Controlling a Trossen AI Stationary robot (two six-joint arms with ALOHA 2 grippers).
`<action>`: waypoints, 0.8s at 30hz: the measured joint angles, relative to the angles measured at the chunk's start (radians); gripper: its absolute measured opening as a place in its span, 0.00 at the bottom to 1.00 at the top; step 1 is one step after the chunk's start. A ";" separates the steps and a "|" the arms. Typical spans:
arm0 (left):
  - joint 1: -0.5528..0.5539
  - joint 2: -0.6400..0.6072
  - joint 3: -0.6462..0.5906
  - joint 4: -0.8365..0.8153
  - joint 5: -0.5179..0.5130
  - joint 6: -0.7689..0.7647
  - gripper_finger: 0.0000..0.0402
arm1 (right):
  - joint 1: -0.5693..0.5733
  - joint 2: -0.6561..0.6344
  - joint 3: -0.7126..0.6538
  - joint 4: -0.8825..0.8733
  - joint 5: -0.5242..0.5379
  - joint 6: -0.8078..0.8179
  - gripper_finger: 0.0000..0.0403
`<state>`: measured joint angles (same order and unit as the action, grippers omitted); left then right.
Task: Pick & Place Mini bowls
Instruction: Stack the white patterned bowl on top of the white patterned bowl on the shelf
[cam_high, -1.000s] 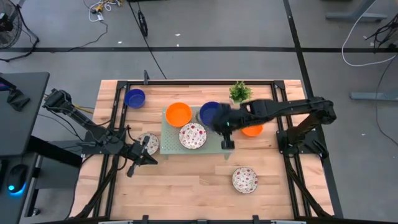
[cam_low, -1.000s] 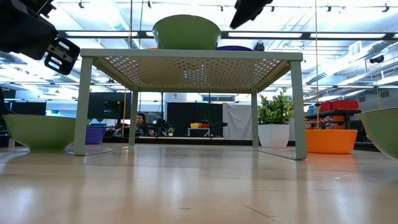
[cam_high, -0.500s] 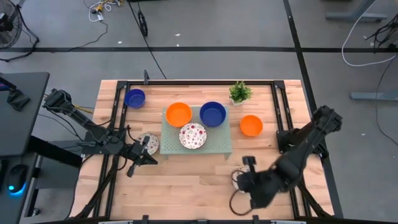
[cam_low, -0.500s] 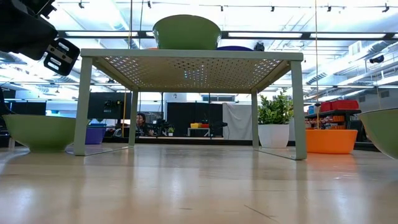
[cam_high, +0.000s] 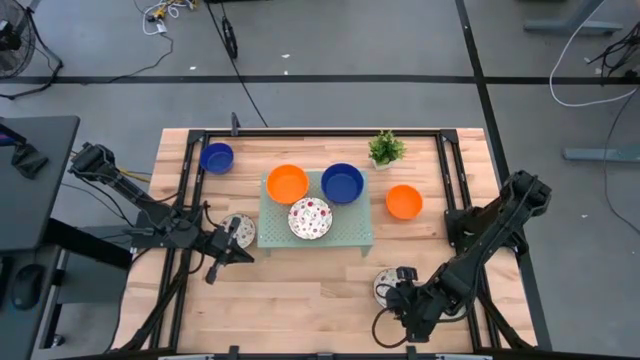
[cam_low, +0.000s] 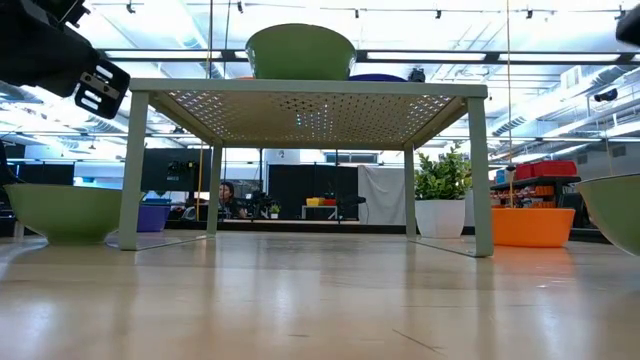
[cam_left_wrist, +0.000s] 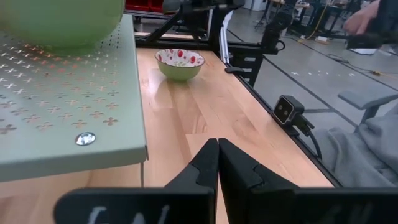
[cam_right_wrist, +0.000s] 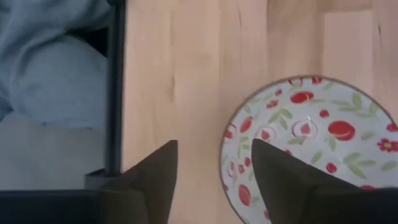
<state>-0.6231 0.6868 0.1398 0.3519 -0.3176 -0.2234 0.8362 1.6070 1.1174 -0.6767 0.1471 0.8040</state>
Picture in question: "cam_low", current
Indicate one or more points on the small potted green plant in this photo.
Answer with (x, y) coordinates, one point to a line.
(440, 217)

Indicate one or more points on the black storage rack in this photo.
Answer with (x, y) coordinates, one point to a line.
(537, 180)

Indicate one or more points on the tiny potted plant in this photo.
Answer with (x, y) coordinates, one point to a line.
(274, 210)

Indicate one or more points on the black security camera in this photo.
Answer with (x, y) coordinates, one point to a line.
(606, 94)

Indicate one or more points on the yellow box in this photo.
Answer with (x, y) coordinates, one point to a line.
(315, 202)

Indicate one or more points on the floral print bowl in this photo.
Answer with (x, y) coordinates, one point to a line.
(65, 215)
(300, 55)

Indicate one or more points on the orange plastic bowl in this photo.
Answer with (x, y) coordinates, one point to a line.
(532, 227)

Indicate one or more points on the green bowl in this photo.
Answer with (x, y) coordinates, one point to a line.
(615, 215)

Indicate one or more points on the black desk lamp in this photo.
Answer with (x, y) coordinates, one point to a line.
(351, 200)

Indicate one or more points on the red storage bin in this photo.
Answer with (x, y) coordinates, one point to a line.
(547, 169)

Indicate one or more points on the black aluminium frame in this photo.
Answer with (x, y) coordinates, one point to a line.
(350, 228)

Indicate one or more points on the green perforated metal shelf riser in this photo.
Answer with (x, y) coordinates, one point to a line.
(310, 87)

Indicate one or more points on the white hanging cloth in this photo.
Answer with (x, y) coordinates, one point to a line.
(382, 195)

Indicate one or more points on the person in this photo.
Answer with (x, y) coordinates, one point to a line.
(227, 197)

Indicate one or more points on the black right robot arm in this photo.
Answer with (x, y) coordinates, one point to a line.
(631, 27)

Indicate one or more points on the white side table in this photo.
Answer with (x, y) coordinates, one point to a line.
(320, 206)

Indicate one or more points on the black monitor screen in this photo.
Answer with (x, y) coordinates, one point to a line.
(160, 170)

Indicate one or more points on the black partition panel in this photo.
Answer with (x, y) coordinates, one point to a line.
(300, 185)

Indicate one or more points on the blue plastic bowl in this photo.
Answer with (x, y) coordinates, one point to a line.
(152, 217)
(377, 78)

